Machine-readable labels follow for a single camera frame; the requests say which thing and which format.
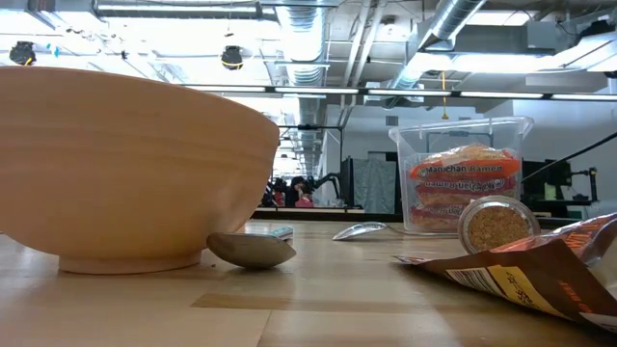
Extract orange Maruchan ramen packet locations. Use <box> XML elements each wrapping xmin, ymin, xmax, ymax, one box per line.
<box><xmin>408</xmin><ymin>156</ymin><xmax>523</xmax><ymax>183</ymax></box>

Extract person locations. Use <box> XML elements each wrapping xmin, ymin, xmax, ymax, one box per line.
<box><xmin>284</xmin><ymin>174</ymin><xmax>315</xmax><ymax>209</ymax></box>
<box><xmin>263</xmin><ymin>177</ymin><xmax>288</xmax><ymax>208</ymax></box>

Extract grey curtain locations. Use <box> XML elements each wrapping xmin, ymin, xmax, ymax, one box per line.
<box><xmin>353</xmin><ymin>151</ymin><xmax>399</xmax><ymax>216</ymax></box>

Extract silver metal spoon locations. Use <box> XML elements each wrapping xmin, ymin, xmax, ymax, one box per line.
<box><xmin>331</xmin><ymin>220</ymin><xmax>459</xmax><ymax>242</ymax></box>

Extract tan soup spoon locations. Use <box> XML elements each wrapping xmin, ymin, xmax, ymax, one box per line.
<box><xmin>205</xmin><ymin>231</ymin><xmax>298</xmax><ymax>271</ymax></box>

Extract long ceiling light strip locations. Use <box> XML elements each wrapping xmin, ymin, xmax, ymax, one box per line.
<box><xmin>182</xmin><ymin>84</ymin><xmax>617</xmax><ymax>102</ymax></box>

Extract clear plastic storage bin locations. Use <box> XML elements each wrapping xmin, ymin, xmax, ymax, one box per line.
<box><xmin>388</xmin><ymin>115</ymin><xmax>535</xmax><ymax>236</ymax></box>

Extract peach-coloured bowl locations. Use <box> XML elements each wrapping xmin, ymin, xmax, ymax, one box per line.
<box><xmin>0</xmin><ymin>66</ymin><xmax>282</xmax><ymax>276</ymax></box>

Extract small glass spice jar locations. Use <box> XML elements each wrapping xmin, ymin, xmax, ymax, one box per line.
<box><xmin>456</xmin><ymin>194</ymin><xmax>542</xmax><ymax>255</ymax></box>

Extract brown orange noodle packet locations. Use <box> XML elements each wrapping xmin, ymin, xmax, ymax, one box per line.
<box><xmin>392</xmin><ymin>211</ymin><xmax>617</xmax><ymax>336</ymax></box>

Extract black monitor stand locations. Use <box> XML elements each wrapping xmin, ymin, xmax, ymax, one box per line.
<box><xmin>521</xmin><ymin>157</ymin><xmax>603</xmax><ymax>213</ymax></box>

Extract black aluminium rig frame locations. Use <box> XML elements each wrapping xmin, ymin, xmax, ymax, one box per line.
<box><xmin>253</xmin><ymin>134</ymin><xmax>617</xmax><ymax>230</ymax></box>

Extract wide silver ventilation duct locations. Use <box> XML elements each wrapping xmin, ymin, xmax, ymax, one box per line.
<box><xmin>277</xmin><ymin>0</ymin><xmax>332</xmax><ymax>184</ymax></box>

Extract yellow hanging cord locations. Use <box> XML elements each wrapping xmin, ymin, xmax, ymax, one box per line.
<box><xmin>437</xmin><ymin>70</ymin><xmax>450</xmax><ymax>121</ymax></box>

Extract slanted silver ventilation duct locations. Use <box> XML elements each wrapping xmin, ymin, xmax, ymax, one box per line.
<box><xmin>388</xmin><ymin>0</ymin><xmax>488</xmax><ymax>93</ymax></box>

